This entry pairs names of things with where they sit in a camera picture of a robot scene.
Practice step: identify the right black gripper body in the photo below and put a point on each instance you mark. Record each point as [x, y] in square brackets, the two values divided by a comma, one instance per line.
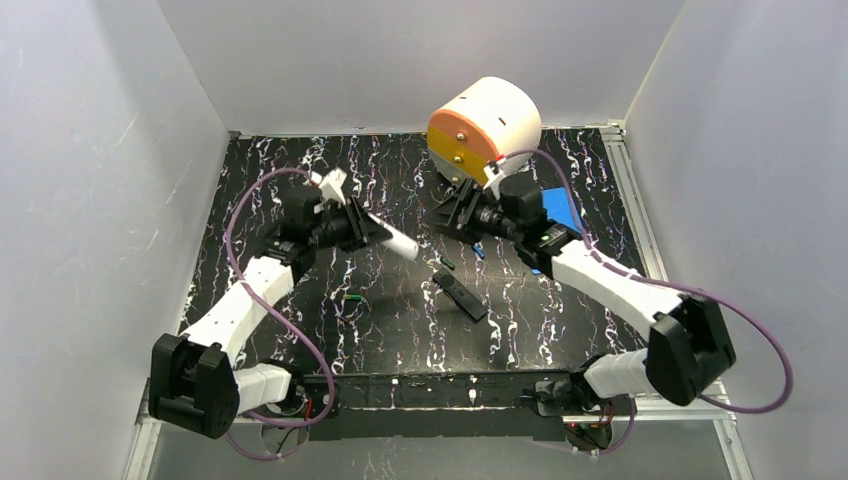
[460, 208]

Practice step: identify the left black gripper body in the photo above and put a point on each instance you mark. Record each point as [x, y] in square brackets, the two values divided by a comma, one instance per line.
[357, 225]

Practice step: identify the white remote control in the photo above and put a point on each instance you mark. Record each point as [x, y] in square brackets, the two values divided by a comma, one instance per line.
[398, 242]

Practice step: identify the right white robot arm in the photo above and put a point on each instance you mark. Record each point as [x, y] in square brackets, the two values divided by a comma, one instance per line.
[689, 345]

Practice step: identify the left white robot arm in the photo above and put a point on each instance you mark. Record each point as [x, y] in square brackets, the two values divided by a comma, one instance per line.
[194, 383]

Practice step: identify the black remote control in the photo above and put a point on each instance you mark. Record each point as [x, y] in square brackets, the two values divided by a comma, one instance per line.
[462, 297]

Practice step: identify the blue battery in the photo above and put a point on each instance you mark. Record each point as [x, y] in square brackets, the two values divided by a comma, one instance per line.
[478, 251]

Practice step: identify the round white drawer cabinet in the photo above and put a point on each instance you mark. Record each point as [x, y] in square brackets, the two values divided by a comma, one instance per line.
[487, 120]

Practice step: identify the blue rectangular pad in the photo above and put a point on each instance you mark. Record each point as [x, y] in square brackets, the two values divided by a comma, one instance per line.
[563, 208]

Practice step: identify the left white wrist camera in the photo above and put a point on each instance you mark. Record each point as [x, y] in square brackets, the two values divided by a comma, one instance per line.
[330, 186]

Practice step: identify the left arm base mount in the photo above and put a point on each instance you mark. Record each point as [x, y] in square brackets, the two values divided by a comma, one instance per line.
[298, 404]

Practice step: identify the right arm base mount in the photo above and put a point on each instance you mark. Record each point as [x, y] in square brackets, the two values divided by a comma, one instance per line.
[594, 426]

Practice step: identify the aluminium frame rail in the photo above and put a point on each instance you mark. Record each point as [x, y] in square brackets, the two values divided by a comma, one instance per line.
[147, 431]

